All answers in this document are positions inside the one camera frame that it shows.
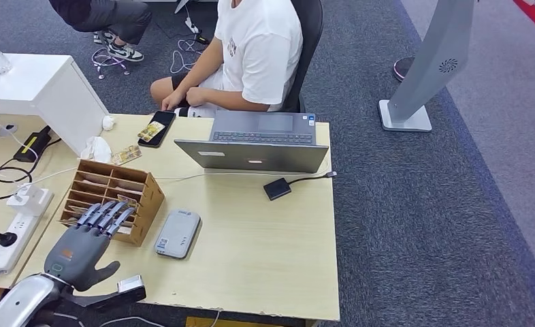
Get person's right hand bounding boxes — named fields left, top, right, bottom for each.
left=161, top=89, right=188, bottom=112

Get person's left hand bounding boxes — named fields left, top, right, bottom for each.
left=185, top=87, right=210, bottom=108

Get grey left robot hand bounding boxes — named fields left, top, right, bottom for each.
left=43, top=200, right=137, bottom=291

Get yellowish patterned card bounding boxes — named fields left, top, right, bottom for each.
left=137, top=121, right=166, bottom=144

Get beige patterned card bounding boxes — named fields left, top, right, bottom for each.
left=110, top=144, right=143, bottom=166

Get patterned room key card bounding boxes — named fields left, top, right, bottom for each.
left=116, top=193, right=140, bottom=211

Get person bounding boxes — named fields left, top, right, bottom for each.
left=48, top=0, right=153, bottom=63
left=149, top=0, right=304, bottom=119

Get wooden slotted card organizer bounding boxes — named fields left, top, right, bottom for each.
left=59, top=159, right=165, bottom=248

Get black smartphone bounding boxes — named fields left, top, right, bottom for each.
left=137, top=110, right=177, bottom=149

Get white power strip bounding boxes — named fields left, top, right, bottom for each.
left=0, top=187, right=55, bottom=275

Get white plug-in charger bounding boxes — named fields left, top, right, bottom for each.
left=6, top=184, right=48, bottom=217

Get floor power adapter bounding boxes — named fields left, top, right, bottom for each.
left=184, top=16, right=212, bottom=46

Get grey laptop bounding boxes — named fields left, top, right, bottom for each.
left=174, top=110, right=331, bottom=174

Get crumpled white tissue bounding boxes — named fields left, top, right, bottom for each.
left=79, top=136, right=113, bottom=164

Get black power adapter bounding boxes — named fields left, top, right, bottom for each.
left=13, top=125, right=53, bottom=164

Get black square usb hub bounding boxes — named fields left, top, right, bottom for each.
left=263, top=177, right=292, bottom=202

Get black office chair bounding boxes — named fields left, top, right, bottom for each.
left=278, top=0, right=325, bottom=114

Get white desk shelf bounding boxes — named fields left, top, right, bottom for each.
left=0, top=53, right=110, bottom=157

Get yellow floor tape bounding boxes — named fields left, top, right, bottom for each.
left=185, top=316, right=318, bottom=327

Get round dark floor base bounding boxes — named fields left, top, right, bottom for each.
left=392, top=56, right=417, bottom=83

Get grey kiosk stand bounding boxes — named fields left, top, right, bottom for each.
left=378, top=0, right=476, bottom=133

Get white floor cable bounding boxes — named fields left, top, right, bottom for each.
left=169, top=38, right=206, bottom=76

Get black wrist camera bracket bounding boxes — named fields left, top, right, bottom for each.
left=61, top=288, right=129, bottom=313

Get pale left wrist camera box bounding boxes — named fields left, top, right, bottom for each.
left=115, top=275, right=148, bottom=304

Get white wire tangle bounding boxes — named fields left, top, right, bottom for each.
left=91, top=47, right=131, bottom=81

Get black power cable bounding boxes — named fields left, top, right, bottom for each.
left=0, top=137, right=63, bottom=185

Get black hub cable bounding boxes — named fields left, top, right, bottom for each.
left=287, top=170, right=338, bottom=186

